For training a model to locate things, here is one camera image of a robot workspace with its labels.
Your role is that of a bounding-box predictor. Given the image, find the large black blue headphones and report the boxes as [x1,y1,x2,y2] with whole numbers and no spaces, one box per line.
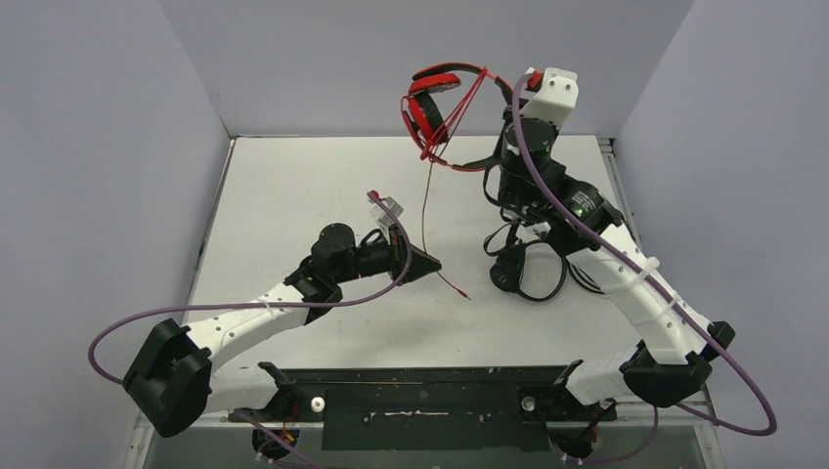
[567,263,605,295]

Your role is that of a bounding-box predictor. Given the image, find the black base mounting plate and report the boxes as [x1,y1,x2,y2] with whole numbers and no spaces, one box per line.
[209,362,621,454]

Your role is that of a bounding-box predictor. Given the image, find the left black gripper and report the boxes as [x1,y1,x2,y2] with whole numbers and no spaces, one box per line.
[333,224,441,286]

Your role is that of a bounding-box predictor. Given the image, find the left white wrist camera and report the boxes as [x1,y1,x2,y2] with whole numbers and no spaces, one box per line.
[367,190,404,230]

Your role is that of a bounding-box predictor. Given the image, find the red headphones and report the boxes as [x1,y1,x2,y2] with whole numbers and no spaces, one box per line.
[400,61,516,302]

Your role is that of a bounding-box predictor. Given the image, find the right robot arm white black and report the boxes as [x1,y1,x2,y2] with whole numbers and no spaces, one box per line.
[495,118,735,418]

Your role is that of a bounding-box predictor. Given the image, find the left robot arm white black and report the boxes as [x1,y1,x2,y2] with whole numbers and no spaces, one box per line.
[122,223,442,438]

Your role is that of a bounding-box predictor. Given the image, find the small black headphones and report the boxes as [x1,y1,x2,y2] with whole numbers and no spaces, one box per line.
[489,239,570,303]

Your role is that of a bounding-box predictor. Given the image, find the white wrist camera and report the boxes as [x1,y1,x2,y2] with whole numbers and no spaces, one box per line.
[367,190,404,230]
[520,67,579,130]

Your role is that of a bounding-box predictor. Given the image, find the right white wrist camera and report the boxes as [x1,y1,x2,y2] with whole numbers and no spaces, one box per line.
[520,67,579,130]

